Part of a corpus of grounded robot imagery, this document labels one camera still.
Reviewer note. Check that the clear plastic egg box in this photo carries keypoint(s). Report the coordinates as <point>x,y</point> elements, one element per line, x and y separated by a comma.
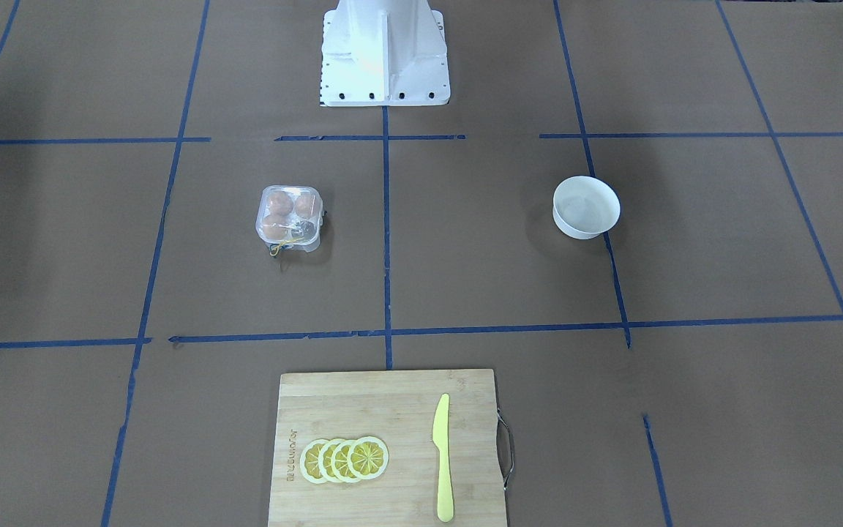
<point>305,235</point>

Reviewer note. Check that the brown egg from bowl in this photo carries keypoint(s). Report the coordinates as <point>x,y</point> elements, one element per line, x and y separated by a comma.
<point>275,227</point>

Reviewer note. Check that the brown egg in box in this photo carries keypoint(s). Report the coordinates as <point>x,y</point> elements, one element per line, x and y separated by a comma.
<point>279,202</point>
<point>307,205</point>

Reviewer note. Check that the wooden cutting board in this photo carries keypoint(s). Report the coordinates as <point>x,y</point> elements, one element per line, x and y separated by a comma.
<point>397,406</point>

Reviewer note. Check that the yellow plastic knife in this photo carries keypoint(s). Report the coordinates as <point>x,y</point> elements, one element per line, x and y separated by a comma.
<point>444,497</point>

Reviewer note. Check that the white bowl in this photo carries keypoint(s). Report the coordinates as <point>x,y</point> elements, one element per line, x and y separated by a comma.
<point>584,207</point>

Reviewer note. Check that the yellow lemon slice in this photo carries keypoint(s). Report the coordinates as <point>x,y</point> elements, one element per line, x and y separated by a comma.
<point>340,464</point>
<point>368,457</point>
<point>326,460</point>
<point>311,462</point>

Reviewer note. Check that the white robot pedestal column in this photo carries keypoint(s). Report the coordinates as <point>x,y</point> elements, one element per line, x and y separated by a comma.
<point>384,53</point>

